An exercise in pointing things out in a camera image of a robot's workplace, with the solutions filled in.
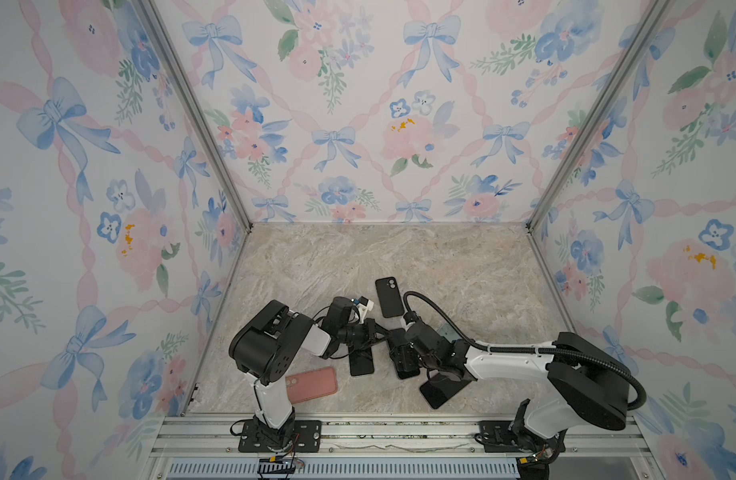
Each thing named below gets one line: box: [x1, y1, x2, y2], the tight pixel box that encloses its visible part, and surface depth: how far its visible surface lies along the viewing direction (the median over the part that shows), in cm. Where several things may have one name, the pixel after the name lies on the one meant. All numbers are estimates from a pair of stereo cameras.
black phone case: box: [375, 276, 405, 318], surface depth 103 cm
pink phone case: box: [285, 367, 338, 404], surface depth 85 cm
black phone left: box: [348, 348, 375, 376], surface depth 90 cm
